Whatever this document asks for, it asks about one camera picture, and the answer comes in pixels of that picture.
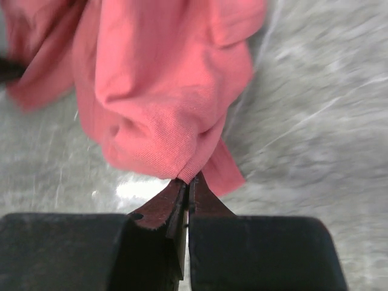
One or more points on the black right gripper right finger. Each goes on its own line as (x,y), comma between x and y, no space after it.
(231,252)

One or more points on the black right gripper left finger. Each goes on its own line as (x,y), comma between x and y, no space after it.
(143,250)

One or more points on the salmon pink t shirt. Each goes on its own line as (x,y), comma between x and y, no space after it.
(153,79)

